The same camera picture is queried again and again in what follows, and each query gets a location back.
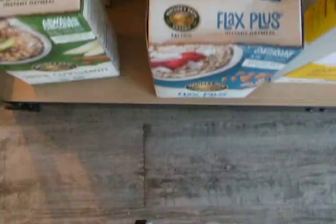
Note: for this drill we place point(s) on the blue white Flax Plus box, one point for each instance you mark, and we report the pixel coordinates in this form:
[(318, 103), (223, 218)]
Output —
[(210, 24)]

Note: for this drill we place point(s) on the green apple cinnamon oatmeal box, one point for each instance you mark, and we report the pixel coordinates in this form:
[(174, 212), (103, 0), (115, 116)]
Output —
[(39, 37)]

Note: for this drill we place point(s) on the yellow Purely Elizabeth box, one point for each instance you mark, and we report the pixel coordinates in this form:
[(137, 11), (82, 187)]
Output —
[(321, 16), (315, 70)]

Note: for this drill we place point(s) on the black frame wooden shelf unit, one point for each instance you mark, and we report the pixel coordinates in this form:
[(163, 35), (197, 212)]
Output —
[(128, 37)]

